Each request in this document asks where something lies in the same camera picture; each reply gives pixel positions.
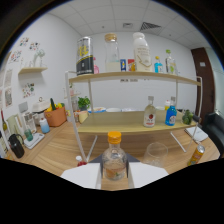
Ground clear bottle orange cap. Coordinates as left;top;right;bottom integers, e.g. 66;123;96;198
101;130;128;182

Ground yellow drink can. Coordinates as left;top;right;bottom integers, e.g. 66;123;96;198
187;144;206;167

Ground clear bottle green cap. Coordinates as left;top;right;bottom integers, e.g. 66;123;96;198
165;49;177;75

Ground clear glass cup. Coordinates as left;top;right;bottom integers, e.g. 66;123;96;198
143;141;169;168

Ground clear bottle red label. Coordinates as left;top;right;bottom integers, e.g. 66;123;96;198
143;95;157;128

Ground white kitchen scale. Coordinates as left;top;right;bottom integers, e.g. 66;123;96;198
23;132;45;150

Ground blue liquid bottle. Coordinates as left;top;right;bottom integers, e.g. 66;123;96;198
165;96;178;127

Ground small blue white bottle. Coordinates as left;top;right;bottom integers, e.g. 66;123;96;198
39;117;51;134

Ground white notebook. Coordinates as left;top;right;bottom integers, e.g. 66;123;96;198
184;125;209;143

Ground orange basket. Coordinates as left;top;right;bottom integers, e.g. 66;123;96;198
43;98;68;128

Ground blue rim bowl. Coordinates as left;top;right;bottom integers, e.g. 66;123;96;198
87;106;107;114

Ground green lime ornament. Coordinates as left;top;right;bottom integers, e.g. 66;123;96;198
181;109;194;126

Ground black kettle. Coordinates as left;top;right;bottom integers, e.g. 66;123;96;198
7;133;26;159

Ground white bowl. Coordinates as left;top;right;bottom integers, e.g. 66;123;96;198
105;107;123;113

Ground potted green plant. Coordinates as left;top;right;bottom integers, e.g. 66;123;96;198
77;96;91;112

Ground dark cylinder tool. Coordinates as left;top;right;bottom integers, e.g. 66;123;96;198
192;114;203;124

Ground white countertop appliance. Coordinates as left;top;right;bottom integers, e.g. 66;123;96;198
32;97;51;114

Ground brown door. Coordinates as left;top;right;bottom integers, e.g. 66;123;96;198
190;47;214;124

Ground light blue bottle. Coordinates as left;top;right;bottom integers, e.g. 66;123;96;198
153;55;164;74

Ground small pink bottle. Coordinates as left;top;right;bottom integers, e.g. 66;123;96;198
93;57;100;74

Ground tall black silver can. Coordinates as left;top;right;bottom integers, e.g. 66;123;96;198
75;36;95;77

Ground large white bottle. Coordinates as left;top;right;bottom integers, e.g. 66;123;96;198
132;31;153;73

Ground glass jar cork lid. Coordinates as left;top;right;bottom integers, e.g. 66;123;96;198
104;32;121;73

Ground white frame wooden shelf rack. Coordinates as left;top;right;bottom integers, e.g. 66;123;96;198
64;69;204;163

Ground wooden wall shelf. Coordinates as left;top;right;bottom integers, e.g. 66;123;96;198
18;66;48;75

